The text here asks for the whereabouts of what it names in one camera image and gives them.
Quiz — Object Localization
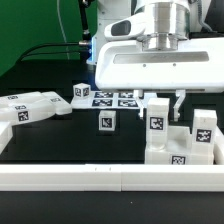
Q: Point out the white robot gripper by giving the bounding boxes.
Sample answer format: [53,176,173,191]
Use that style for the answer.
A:
[95,19,224,120]

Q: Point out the thin white cable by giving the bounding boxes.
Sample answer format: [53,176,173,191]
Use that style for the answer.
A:
[56,0,72,61]

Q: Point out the small white tagged cube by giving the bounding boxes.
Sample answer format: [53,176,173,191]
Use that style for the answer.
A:
[99,110,116,131]

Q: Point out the white tagged bar part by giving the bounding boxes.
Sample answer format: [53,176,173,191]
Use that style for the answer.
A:
[0,101,55,126]

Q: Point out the black cables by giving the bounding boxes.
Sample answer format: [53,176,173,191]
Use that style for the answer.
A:
[16,40,93,64]

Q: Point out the white long chair back part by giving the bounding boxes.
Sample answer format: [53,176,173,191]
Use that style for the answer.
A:
[0,91,72,115]

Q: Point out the rear white tagged cube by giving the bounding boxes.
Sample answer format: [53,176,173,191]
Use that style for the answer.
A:
[73,83,90,99]

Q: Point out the white chair seat part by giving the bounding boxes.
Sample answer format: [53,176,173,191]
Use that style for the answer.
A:
[144,126,214,165]

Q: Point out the paper sheet with tags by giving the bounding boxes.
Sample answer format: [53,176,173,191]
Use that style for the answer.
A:
[71,91,138,109]

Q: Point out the white front fence rail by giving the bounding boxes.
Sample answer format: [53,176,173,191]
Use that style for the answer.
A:
[0,164,224,192]

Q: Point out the white left fence block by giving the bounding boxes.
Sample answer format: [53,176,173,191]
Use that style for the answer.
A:
[0,122,13,154]

